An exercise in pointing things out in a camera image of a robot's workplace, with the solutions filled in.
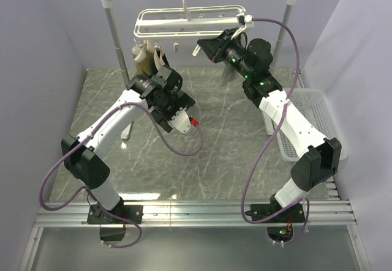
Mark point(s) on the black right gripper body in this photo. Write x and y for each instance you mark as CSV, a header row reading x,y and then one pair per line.
x,y
234,54

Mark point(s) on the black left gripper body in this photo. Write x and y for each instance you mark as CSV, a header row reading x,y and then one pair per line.
x,y
170,105

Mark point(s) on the white clip hanger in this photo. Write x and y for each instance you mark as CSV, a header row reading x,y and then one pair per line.
x,y
186,22

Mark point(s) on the khaki underwear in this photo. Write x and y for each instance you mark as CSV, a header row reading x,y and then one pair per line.
x,y
143,58

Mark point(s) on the black underwear beige waistband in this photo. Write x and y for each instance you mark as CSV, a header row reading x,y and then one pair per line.
x,y
159,60

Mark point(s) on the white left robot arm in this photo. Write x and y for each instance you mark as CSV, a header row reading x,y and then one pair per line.
x,y
84,154

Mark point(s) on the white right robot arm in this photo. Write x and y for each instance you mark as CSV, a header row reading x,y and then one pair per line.
x,y
318,155

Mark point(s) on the grey hanging underwear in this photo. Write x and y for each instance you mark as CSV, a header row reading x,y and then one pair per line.
x,y
229,74

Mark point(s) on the white plastic basket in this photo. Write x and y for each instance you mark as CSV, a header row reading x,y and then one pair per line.
x,y
315,107

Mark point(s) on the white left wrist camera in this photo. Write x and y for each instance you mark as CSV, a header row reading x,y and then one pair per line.
x,y
181,122

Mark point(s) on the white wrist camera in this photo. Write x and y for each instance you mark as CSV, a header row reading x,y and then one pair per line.
x,y
245,23
181,122

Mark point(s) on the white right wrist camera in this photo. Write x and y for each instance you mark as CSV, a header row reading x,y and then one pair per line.
x,y
245,23

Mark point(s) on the aluminium mounting rail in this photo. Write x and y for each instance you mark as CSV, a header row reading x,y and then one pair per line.
x,y
208,213

